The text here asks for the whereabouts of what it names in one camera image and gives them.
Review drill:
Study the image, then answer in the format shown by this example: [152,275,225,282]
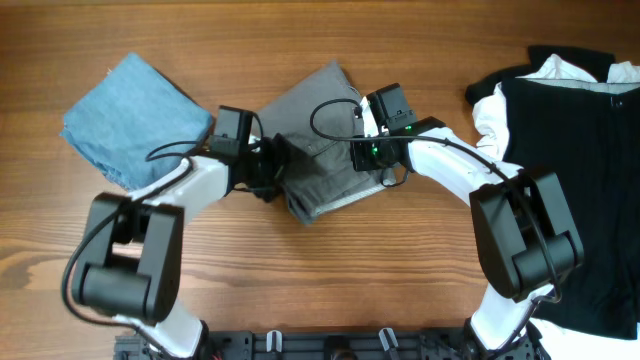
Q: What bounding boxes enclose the grey shorts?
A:
[258,61,396,225]

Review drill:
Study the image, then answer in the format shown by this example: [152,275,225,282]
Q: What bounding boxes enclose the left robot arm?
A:
[61,106,290,359]

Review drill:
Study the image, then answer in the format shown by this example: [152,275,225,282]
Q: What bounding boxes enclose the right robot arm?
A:
[351,83,584,358]

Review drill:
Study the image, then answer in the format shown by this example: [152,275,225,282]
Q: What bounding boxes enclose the folded blue denim garment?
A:
[61,53,213,191]

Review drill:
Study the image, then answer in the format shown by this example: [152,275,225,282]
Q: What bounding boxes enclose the white garment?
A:
[471,54,639,160]

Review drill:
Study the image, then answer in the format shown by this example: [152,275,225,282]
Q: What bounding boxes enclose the black garment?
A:
[465,45,639,340]

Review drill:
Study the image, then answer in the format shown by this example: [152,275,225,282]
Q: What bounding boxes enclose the right black cable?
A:
[308,97,564,351]

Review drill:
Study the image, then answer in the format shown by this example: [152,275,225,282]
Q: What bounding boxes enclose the black cable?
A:
[308,97,564,351]
[60,139,211,359]

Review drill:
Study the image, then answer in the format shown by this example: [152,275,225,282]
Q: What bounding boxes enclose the left black cable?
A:
[60,139,211,359]

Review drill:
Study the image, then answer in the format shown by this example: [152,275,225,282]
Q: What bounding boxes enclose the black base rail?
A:
[113,327,551,360]

